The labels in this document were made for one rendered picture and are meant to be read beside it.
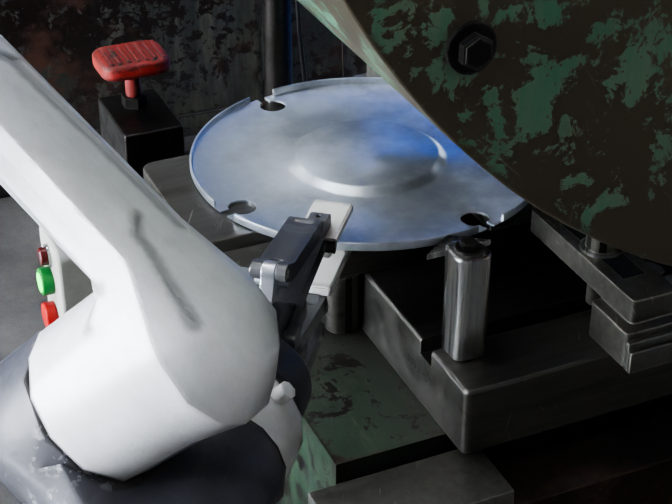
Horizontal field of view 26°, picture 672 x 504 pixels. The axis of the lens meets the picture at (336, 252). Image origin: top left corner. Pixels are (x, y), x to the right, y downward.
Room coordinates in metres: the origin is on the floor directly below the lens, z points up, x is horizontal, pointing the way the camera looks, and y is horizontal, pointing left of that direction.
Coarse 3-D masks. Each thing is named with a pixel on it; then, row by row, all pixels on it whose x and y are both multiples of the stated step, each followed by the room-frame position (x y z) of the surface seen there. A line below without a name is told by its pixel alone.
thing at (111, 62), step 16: (112, 48) 1.33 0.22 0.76; (128, 48) 1.33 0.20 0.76; (144, 48) 1.33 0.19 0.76; (160, 48) 1.33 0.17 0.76; (96, 64) 1.30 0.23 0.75; (112, 64) 1.29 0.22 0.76; (128, 64) 1.29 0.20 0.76; (144, 64) 1.29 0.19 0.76; (160, 64) 1.30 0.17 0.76; (112, 80) 1.28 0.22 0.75; (128, 80) 1.31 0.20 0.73; (128, 96) 1.31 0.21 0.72
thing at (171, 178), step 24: (144, 168) 1.04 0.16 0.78; (168, 168) 1.04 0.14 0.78; (168, 192) 1.00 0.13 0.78; (192, 192) 1.00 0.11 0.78; (192, 216) 0.97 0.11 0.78; (216, 216) 0.97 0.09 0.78; (216, 240) 0.93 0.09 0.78; (240, 240) 0.94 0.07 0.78; (264, 240) 0.95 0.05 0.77; (360, 264) 1.00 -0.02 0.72; (384, 264) 1.01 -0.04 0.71; (336, 288) 0.99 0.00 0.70; (360, 288) 1.01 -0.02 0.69; (336, 312) 0.99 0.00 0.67
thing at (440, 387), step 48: (384, 288) 0.98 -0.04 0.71; (432, 288) 0.98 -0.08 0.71; (528, 288) 0.98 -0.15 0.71; (576, 288) 0.98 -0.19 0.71; (384, 336) 0.97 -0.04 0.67; (432, 336) 0.91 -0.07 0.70; (528, 336) 0.91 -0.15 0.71; (576, 336) 0.91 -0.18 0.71; (432, 384) 0.89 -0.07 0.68; (480, 384) 0.85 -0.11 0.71; (528, 384) 0.86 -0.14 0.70; (576, 384) 0.88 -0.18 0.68; (624, 384) 0.90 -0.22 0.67; (480, 432) 0.85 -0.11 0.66; (528, 432) 0.86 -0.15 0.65
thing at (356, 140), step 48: (288, 96) 1.17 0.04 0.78; (336, 96) 1.17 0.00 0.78; (384, 96) 1.17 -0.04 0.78; (192, 144) 1.07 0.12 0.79; (240, 144) 1.08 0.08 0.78; (288, 144) 1.08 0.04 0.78; (336, 144) 1.07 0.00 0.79; (384, 144) 1.07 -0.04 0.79; (432, 144) 1.07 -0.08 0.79; (240, 192) 1.00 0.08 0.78; (288, 192) 1.00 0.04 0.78; (336, 192) 1.00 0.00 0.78; (384, 192) 1.00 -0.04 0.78; (432, 192) 1.00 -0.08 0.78; (480, 192) 1.00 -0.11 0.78; (384, 240) 0.93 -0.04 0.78; (432, 240) 0.92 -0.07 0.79
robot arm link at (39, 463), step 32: (0, 384) 0.63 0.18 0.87; (0, 416) 0.61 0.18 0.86; (32, 416) 0.60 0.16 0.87; (0, 448) 0.60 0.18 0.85; (32, 448) 0.59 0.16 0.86; (192, 448) 0.63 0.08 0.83; (224, 448) 0.64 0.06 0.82; (256, 448) 0.65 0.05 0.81; (0, 480) 0.61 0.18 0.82; (32, 480) 0.59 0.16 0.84; (64, 480) 0.58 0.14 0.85; (96, 480) 0.59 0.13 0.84; (128, 480) 0.60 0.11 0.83; (160, 480) 0.61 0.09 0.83; (192, 480) 0.61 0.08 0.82; (224, 480) 0.61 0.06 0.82; (256, 480) 0.63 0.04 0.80
